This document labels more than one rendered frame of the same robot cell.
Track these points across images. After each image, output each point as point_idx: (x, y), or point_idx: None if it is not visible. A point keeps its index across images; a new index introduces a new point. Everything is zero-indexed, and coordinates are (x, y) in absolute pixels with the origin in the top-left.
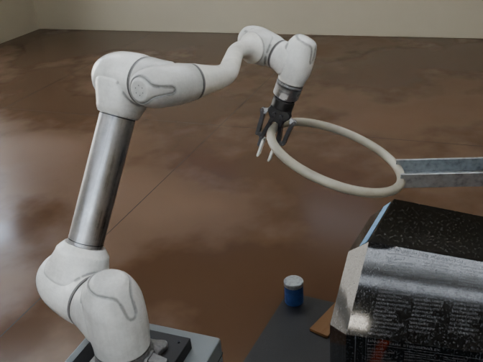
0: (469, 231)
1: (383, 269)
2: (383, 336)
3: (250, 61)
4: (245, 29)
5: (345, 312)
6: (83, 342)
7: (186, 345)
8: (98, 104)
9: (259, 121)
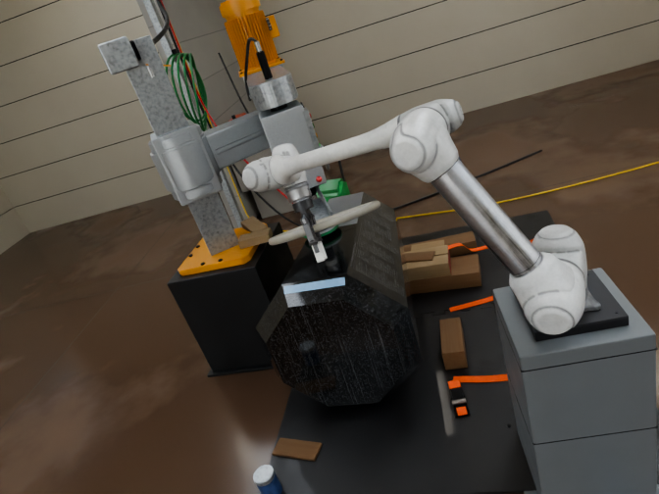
0: None
1: (364, 274)
2: (403, 290)
3: (289, 178)
4: (259, 164)
5: (391, 307)
6: (565, 347)
7: None
8: (455, 153)
9: (311, 229)
